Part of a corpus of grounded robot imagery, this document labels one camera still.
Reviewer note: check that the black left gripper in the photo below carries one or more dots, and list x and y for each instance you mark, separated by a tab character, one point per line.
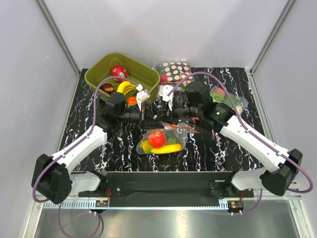
147	125

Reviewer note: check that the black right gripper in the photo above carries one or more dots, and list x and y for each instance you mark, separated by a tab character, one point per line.
172	113

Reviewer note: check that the clear orange-zip fruit bag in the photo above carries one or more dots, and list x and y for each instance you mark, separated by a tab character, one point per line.
179	131

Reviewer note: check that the orange fake persimmon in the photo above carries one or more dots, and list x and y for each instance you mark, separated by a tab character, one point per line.
132	100

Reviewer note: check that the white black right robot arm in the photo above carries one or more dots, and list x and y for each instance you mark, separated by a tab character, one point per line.
280	165

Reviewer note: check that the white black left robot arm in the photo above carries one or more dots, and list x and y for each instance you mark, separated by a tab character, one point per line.
53	175

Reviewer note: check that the green fake starfruit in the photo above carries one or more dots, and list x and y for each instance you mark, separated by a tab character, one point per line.
171	141

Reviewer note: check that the yellow fake starfruit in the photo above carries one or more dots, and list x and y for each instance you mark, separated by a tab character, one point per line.
146	146

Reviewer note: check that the clear orange-zip vegetable bag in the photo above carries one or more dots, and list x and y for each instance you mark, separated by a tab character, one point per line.
219	96

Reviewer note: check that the yellow fake banana bunch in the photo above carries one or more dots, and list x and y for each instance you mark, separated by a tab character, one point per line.
125	87

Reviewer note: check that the polka dot zip bag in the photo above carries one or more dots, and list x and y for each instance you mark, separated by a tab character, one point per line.
171	72

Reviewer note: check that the dark red fake apple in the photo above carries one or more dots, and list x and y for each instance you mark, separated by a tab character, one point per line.
107	88

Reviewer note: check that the red fake dragon fruit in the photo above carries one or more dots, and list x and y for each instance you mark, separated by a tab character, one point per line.
119	71

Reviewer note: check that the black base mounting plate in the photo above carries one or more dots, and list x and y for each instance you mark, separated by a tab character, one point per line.
122	184

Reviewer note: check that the olive green plastic bin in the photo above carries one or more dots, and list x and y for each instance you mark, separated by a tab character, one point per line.
117	64

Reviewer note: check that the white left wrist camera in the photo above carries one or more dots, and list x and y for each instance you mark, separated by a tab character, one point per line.
142	95

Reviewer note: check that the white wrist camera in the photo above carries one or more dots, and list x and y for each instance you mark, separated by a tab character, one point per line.
166	94
142	95

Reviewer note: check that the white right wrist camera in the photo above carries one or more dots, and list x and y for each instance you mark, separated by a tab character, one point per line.
166	94

